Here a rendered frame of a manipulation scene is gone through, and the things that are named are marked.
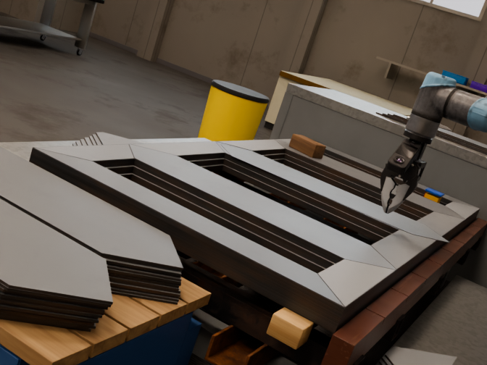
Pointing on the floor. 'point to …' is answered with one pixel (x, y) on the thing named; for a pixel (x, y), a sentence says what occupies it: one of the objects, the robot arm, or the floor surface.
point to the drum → (232, 112)
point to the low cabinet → (326, 88)
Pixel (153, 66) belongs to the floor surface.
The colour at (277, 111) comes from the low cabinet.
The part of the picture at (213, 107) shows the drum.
